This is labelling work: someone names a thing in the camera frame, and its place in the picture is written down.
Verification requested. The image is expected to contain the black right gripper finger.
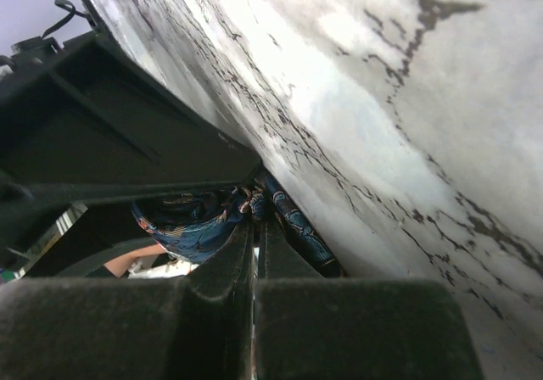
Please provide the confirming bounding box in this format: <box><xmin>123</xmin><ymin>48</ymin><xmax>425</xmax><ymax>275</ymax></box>
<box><xmin>8</xmin><ymin>204</ymin><xmax>154</xmax><ymax>277</ymax></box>
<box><xmin>1</xmin><ymin>224</ymin><xmax>254</xmax><ymax>379</ymax></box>
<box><xmin>1</xmin><ymin>33</ymin><xmax>261</xmax><ymax>210</ymax></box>
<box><xmin>255</xmin><ymin>221</ymin><xmax>483</xmax><ymax>379</ymax></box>

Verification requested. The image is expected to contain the navy floral tie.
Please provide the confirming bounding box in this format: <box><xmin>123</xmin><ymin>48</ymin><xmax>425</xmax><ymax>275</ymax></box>
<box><xmin>132</xmin><ymin>172</ymin><xmax>343</xmax><ymax>277</ymax></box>

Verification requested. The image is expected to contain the person's bare forearm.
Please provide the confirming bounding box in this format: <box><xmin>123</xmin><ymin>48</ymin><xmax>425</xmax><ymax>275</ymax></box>
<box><xmin>104</xmin><ymin>243</ymin><xmax>166</xmax><ymax>277</ymax></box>

